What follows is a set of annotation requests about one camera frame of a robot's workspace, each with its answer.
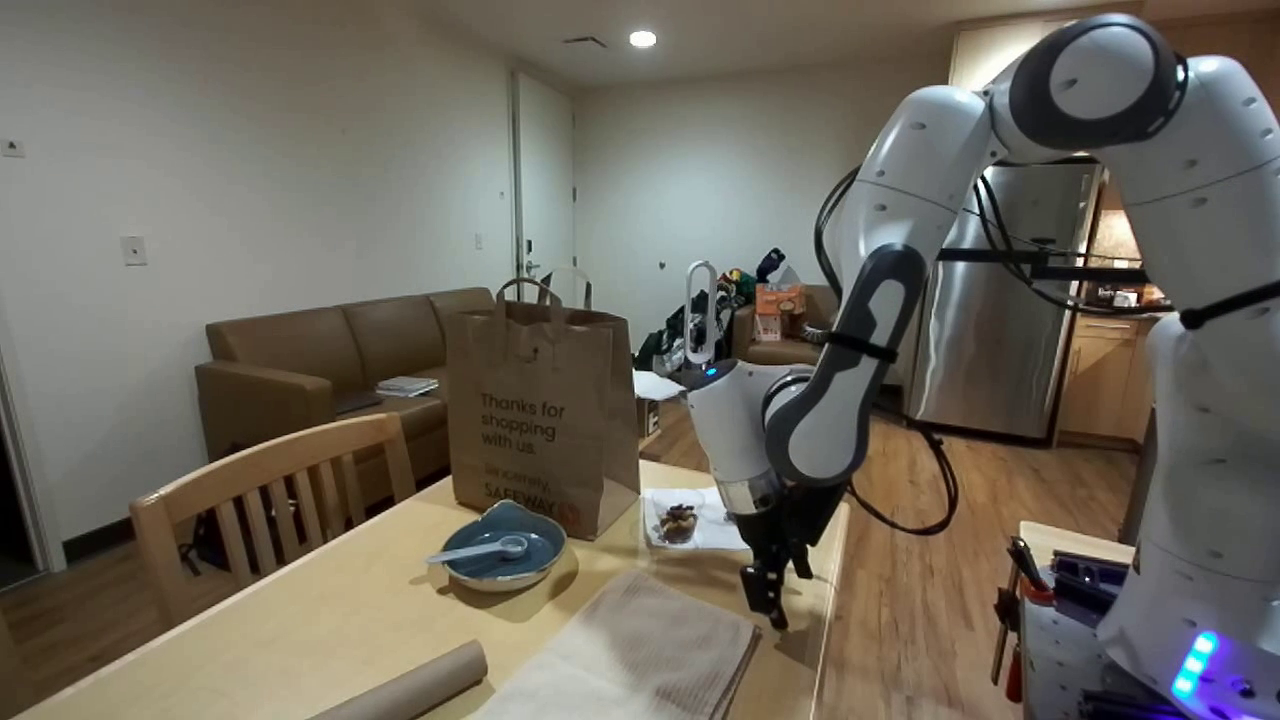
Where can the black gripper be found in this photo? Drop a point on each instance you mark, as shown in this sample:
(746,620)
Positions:
(783,535)

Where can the beige cloth towel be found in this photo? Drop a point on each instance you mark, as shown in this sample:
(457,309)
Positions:
(632,653)

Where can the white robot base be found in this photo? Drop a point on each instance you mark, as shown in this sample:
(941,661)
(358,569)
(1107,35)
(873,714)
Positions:
(1201,641)

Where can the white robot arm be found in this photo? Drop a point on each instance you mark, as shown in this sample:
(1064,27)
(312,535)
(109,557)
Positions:
(1198,161)

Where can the clear cup with dried fruit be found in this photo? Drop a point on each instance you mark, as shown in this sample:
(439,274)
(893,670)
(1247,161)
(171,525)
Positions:
(687,510)

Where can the white plastic spoon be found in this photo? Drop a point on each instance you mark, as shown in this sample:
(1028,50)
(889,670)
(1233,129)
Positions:
(508,546)

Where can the blue ceramic bowl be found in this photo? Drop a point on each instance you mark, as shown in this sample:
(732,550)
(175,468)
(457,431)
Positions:
(505,572)

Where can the brown armchair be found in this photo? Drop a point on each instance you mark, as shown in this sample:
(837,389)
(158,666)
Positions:
(783,327)

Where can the brown paper shopping bag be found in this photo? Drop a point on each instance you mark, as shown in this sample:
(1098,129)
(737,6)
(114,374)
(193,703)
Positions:
(543,409)

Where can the white tower fan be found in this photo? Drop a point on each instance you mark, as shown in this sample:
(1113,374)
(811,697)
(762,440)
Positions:
(702,331)

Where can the stainless steel refrigerator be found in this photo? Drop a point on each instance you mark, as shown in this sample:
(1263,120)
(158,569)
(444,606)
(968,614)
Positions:
(992,335)

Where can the brown cardboard tube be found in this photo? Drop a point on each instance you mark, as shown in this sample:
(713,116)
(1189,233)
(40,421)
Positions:
(419,689)

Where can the wooden dining chair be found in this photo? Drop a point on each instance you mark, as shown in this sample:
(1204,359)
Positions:
(259,510)

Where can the brown leather sofa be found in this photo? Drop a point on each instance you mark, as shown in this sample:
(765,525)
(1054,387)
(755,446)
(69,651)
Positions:
(312,366)

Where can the orange handled clamp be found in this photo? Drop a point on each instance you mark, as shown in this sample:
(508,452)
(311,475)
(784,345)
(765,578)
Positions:
(1020,584)

